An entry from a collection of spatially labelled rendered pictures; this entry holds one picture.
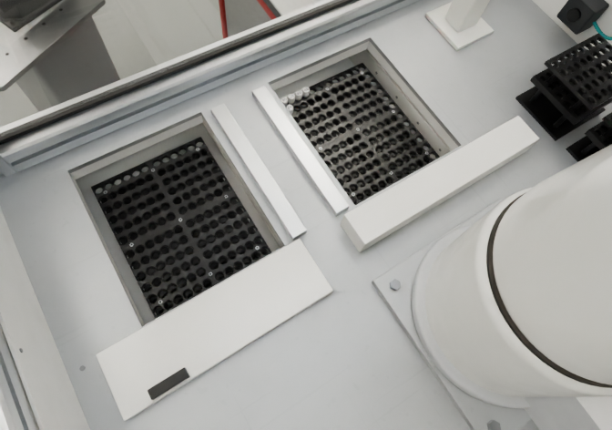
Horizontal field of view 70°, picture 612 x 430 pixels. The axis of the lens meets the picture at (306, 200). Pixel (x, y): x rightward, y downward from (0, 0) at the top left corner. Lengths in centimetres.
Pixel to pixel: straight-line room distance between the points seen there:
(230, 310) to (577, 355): 36
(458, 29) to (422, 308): 49
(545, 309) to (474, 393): 21
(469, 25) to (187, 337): 67
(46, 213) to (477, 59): 70
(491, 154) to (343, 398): 39
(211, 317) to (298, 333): 11
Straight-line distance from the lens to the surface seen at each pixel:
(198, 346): 55
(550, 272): 38
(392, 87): 83
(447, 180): 64
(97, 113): 66
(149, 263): 65
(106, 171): 80
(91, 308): 60
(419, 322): 57
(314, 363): 56
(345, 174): 69
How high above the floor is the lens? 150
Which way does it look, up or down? 66 degrees down
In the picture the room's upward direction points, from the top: 12 degrees clockwise
